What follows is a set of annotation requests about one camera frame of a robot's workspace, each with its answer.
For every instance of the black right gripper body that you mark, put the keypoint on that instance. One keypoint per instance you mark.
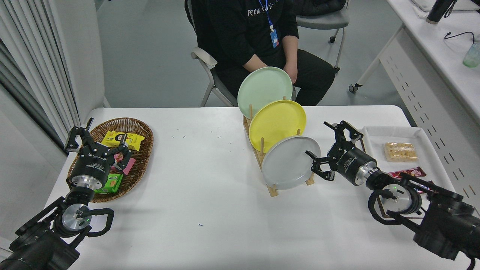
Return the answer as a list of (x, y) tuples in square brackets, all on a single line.
[(350, 165)]

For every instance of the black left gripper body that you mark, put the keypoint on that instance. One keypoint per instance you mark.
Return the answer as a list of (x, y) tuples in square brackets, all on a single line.
[(92, 165)]

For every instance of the grey plate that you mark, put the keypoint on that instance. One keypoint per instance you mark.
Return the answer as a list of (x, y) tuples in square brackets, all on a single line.
[(287, 165)]

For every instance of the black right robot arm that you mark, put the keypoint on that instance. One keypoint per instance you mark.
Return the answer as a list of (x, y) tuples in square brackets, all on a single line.
[(442, 221)]

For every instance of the person's left forearm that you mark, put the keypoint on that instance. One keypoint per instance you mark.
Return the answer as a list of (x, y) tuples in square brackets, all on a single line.
[(290, 50)]

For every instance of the person's right forearm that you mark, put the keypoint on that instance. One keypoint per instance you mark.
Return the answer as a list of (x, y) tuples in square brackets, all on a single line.
[(253, 63)]

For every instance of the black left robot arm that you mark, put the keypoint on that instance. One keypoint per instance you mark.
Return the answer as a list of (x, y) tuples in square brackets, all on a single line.
[(37, 243)]

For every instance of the wooden plate rack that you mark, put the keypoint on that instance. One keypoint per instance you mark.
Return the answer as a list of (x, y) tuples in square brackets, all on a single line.
[(273, 191)]

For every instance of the yellow plate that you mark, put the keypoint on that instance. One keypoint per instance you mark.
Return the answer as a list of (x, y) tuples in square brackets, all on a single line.
[(275, 123)]

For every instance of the pale green plate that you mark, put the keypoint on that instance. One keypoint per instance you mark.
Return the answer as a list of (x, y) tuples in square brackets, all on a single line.
[(262, 88)]

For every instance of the person's left hand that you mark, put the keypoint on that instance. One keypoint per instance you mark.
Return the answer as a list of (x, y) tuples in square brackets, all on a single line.
[(291, 71)]

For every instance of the red white snack packet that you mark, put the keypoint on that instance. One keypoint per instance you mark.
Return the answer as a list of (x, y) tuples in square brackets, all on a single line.
[(118, 157)]

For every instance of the yellow snack packet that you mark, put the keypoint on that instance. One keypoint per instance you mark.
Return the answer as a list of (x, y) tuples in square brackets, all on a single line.
[(110, 140)]

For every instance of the pink snack packet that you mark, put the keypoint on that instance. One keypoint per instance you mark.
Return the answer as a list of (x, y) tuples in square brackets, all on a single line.
[(130, 167)]

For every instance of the brown wicker basket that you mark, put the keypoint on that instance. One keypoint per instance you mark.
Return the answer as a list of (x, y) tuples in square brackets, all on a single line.
[(142, 161)]

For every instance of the green snack packet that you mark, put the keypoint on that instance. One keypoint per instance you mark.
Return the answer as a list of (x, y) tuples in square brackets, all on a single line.
[(112, 183)]

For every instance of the pale cracker snack packet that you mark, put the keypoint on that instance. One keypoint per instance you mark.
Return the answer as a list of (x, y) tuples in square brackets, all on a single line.
[(400, 152)]

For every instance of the white rectangular tray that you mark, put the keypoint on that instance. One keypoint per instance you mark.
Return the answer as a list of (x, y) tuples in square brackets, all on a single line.
[(397, 135)]

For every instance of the red snack bar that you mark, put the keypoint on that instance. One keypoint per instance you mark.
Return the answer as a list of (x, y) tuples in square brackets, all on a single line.
[(410, 172)]

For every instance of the white vertical blinds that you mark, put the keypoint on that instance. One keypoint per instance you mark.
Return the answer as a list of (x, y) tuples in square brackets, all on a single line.
[(22, 45)]

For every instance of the grey wheeled chair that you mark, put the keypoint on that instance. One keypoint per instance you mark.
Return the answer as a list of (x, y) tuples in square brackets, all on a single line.
[(322, 20)]

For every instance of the grey chair with white armrest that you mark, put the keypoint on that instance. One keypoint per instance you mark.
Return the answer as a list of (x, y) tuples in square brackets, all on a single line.
[(204, 56)]

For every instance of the black jacket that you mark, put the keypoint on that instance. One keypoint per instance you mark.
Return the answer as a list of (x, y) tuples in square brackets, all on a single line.
[(318, 5)]

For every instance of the white perforated desk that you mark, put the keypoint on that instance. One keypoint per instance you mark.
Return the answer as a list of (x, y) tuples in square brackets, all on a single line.
[(450, 56)]

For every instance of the person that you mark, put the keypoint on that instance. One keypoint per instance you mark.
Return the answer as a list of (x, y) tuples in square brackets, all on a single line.
[(232, 30)]

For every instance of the clear green bottle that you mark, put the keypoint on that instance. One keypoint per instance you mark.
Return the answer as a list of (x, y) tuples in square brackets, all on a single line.
[(471, 56)]

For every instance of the black flask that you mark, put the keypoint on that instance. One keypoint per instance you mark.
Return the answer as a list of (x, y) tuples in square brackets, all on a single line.
[(437, 9)]

